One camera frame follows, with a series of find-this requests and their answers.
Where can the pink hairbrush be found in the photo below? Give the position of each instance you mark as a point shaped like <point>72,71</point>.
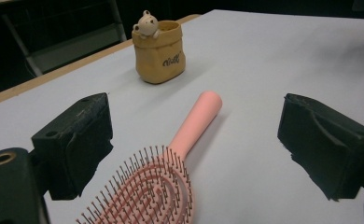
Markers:
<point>198,119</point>

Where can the wooden desk with metal legs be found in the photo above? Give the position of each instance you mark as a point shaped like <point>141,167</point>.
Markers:
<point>77,46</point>

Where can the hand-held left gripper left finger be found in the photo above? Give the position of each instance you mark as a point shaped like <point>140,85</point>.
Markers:
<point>77,146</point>

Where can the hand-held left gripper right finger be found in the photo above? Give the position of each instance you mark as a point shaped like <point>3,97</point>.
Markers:
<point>326,146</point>

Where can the yellow bear pot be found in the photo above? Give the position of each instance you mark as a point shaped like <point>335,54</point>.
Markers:
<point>158,59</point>

